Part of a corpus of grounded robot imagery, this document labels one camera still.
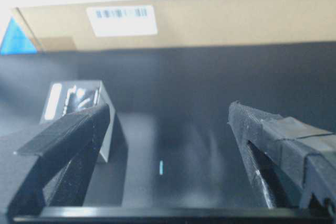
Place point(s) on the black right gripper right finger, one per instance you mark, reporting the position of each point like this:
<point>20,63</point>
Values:
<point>288,163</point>

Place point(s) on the blue table cloth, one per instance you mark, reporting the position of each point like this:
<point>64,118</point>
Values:
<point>15,42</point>

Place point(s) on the brown cardboard box with label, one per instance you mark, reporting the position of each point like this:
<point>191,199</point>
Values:
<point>175,23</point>

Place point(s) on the black base sheet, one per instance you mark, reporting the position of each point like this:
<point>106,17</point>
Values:
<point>171,144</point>

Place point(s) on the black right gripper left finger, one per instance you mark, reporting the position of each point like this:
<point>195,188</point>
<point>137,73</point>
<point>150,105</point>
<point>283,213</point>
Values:
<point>45,154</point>

